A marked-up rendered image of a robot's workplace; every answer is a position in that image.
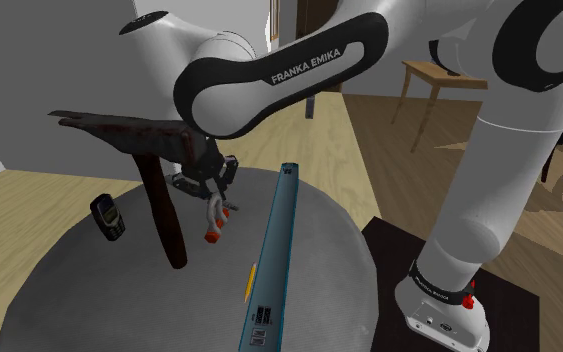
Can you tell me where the yellow pencil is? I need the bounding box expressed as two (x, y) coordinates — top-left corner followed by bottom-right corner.
(242, 262), (258, 304)

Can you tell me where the dark brown door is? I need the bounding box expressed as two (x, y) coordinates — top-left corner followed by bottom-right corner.
(294, 0), (344, 94)

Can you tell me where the black mobile phone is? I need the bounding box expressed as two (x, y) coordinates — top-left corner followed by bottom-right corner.
(89, 192), (128, 243)

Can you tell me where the long blue flat box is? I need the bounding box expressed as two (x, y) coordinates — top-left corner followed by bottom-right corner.
(237, 162), (302, 352)

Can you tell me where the light wooden table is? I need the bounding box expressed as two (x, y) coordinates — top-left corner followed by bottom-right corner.
(389, 60), (490, 155)

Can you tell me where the grey shackle with orange pin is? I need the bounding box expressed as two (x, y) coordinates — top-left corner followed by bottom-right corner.
(203, 191), (240, 244)

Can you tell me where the dark brown hammer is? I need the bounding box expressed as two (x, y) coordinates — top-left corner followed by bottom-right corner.
(47, 109), (200, 271)

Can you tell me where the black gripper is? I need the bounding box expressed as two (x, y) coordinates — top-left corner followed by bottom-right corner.
(170, 138), (240, 199)

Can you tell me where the round grey table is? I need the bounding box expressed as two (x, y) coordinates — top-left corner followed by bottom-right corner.
(0, 167), (380, 352)

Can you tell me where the dark robot stand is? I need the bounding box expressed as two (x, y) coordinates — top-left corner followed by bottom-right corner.
(361, 215), (541, 352)

